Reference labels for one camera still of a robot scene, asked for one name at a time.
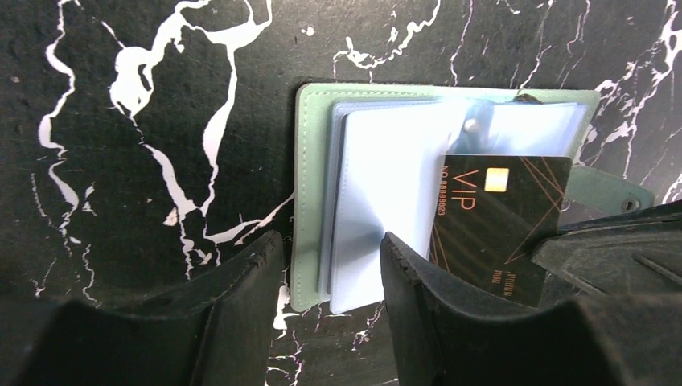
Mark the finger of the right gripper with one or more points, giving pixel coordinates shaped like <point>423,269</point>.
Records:
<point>635,253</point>

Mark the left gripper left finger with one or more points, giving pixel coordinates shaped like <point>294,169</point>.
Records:
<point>213,330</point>

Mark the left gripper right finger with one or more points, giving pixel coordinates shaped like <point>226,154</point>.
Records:
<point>447,332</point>

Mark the green card holder wallet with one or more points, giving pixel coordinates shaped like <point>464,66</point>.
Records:
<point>369,161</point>

